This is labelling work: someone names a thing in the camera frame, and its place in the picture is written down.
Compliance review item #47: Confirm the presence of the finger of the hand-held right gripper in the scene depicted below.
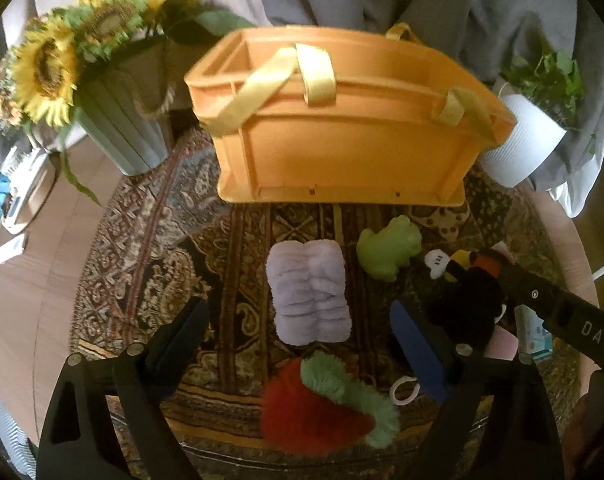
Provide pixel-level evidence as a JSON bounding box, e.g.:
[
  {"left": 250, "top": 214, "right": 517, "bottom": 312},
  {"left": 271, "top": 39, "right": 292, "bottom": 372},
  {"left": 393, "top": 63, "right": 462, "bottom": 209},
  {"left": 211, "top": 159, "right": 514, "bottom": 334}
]
[{"left": 481, "top": 247, "right": 521, "bottom": 274}]

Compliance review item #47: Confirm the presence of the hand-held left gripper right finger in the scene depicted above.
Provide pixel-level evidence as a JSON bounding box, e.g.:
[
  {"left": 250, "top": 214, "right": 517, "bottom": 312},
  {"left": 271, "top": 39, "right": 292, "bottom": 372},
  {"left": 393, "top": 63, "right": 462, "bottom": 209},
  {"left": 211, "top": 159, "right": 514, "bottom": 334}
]
[{"left": 388, "top": 298, "right": 567, "bottom": 480}]

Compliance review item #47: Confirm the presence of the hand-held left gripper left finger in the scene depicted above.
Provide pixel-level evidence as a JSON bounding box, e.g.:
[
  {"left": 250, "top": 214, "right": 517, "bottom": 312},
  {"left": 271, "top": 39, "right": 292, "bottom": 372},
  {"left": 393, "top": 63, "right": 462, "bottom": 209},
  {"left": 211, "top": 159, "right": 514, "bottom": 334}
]
[{"left": 36, "top": 296, "right": 212, "bottom": 480}]

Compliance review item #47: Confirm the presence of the black plush toy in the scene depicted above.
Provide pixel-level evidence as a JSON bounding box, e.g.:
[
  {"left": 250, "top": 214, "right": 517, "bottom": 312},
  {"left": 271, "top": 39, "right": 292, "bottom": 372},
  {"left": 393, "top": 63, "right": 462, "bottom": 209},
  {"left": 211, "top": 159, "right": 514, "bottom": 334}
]
[{"left": 423, "top": 247, "right": 508, "bottom": 356}]

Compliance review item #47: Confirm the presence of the green frog plush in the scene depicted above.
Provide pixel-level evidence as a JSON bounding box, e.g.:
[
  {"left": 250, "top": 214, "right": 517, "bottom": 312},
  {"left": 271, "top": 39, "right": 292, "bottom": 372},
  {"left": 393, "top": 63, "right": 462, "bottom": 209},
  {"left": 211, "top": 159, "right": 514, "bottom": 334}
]
[{"left": 357, "top": 216, "right": 424, "bottom": 282}]

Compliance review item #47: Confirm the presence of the lilac fluffy towel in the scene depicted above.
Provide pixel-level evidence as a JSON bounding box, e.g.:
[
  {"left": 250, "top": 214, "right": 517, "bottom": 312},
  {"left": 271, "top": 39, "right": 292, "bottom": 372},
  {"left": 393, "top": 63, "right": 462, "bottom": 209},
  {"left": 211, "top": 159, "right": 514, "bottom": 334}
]
[{"left": 265, "top": 240, "right": 353, "bottom": 346}]

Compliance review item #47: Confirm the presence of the red plush with green leaves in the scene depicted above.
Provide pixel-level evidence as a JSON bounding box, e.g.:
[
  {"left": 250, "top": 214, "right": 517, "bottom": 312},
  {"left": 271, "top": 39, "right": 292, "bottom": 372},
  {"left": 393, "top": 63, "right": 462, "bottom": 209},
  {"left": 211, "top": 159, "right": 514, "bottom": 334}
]
[{"left": 259, "top": 350, "right": 402, "bottom": 453}]

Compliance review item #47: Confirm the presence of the orange crate with yellow straps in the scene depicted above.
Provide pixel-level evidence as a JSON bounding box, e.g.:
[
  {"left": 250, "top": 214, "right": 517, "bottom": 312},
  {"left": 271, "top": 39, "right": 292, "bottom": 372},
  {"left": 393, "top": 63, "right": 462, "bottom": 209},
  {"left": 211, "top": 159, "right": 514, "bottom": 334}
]
[{"left": 184, "top": 22, "right": 514, "bottom": 207}]

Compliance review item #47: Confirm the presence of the small teal box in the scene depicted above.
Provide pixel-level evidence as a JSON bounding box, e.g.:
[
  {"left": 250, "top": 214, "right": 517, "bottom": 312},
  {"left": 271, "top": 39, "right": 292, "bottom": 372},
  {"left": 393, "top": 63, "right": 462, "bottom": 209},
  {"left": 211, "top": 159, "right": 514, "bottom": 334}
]
[{"left": 514, "top": 305, "right": 555, "bottom": 363}]

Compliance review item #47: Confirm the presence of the pink card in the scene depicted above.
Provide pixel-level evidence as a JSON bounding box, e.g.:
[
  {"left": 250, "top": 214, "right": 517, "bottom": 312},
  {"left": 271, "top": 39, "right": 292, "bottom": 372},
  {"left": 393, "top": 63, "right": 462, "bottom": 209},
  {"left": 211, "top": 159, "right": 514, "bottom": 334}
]
[{"left": 487, "top": 327, "right": 520, "bottom": 361}]

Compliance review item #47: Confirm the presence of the patterned rug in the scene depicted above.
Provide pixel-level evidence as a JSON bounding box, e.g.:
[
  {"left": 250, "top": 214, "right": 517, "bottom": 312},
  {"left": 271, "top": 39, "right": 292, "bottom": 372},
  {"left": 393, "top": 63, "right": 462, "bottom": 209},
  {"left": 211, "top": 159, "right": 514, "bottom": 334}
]
[{"left": 69, "top": 125, "right": 583, "bottom": 466}]

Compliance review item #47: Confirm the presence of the white sheer curtain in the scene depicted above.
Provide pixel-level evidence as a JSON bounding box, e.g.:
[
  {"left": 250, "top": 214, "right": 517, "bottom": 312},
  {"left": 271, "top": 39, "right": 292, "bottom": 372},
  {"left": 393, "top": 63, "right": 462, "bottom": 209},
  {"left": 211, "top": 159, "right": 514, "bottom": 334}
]
[{"left": 547, "top": 160, "right": 604, "bottom": 218}]

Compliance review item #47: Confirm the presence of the white plant pot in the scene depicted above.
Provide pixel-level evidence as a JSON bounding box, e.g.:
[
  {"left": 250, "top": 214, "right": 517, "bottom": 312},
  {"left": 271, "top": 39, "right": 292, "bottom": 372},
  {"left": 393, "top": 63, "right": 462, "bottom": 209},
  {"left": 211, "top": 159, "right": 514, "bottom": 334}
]
[{"left": 477, "top": 77, "right": 568, "bottom": 188}]

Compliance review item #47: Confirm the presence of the green leafy plant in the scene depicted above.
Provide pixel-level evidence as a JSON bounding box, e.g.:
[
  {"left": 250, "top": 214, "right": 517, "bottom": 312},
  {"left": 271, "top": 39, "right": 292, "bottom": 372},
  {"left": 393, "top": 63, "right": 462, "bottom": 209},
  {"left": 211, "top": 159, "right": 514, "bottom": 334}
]
[{"left": 502, "top": 42, "right": 598, "bottom": 151}]

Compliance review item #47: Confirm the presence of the small white box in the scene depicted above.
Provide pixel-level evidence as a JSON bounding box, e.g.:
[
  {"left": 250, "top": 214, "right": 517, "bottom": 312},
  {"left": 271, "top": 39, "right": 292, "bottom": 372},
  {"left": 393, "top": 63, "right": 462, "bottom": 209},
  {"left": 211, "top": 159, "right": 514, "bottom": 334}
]
[{"left": 0, "top": 237, "right": 28, "bottom": 266}]

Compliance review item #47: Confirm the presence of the ribbed grey vase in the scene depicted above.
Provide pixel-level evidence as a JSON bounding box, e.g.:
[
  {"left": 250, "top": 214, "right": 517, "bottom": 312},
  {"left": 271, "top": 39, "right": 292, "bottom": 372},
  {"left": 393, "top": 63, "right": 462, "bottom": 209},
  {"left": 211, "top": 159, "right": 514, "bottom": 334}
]
[{"left": 74, "top": 40, "right": 175, "bottom": 176}]

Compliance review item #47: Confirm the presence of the white device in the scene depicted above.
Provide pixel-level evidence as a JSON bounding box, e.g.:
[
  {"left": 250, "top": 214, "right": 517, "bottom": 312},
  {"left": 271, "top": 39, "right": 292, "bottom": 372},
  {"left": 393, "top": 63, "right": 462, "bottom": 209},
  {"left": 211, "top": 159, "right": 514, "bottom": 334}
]
[{"left": 2, "top": 146, "right": 50, "bottom": 221}]

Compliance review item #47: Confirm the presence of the artificial sunflower bouquet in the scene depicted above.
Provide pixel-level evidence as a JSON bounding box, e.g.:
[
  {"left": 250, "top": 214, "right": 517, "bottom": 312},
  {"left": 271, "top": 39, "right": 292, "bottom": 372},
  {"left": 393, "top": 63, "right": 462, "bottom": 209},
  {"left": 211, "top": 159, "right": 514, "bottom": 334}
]
[{"left": 0, "top": 0, "right": 255, "bottom": 206}]

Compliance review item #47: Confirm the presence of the white cord loop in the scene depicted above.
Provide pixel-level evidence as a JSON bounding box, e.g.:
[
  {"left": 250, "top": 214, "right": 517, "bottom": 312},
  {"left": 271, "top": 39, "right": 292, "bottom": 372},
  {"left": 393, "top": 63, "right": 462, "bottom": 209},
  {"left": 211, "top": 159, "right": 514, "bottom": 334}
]
[{"left": 389, "top": 377, "right": 423, "bottom": 405}]

